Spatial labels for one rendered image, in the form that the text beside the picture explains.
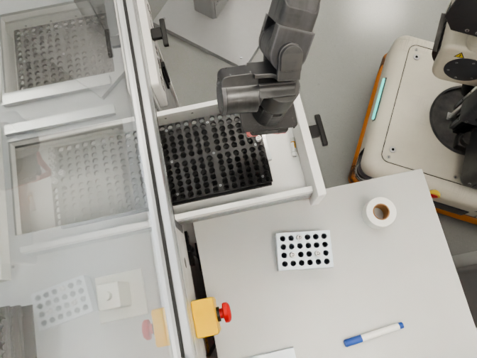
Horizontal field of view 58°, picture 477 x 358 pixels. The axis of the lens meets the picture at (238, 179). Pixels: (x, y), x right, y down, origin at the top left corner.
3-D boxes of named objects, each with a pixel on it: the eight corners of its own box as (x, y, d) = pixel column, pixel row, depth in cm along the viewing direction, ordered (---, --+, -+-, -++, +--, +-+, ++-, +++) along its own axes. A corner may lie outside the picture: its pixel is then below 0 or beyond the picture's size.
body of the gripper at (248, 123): (236, 101, 78) (242, 83, 71) (288, 96, 80) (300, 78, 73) (241, 135, 77) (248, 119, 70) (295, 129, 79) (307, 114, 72)
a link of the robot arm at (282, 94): (305, 98, 66) (298, 64, 67) (262, 101, 64) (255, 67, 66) (292, 115, 72) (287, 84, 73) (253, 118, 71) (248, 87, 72)
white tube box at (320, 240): (326, 231, 102) (329, 229, 98) (330, 268, 100) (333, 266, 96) (275, 235, 102) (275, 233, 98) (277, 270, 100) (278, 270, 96)
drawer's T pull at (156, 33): (164, 20, 102) (163, 16, 101) (169, 47, 100) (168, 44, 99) (149, 23, 102) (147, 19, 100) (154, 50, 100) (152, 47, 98)
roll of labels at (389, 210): (393, 205, 103) (399, 202, 99) (387, 233, 102) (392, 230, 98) (365, 197, 104) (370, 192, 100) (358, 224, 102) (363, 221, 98)
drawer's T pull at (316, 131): (319, 115, 95) (319, 112, 94) (327, 146, 93) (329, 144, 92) (302, 118, 95) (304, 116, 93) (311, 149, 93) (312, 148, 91)
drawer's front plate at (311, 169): (287, 91, 105) (292, 69, 95) (318, 204, 98) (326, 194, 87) (281, 93, 105) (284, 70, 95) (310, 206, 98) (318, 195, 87)
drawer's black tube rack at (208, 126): (254, 117, 102) (255, 106, 95) (271, 187, 97) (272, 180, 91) (162, 136, 101) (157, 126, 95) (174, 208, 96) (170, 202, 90)
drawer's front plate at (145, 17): (150, 6, 112) (139, -24, 102) (167, 106, 105) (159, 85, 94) (143, 8, 112) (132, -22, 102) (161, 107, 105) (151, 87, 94)
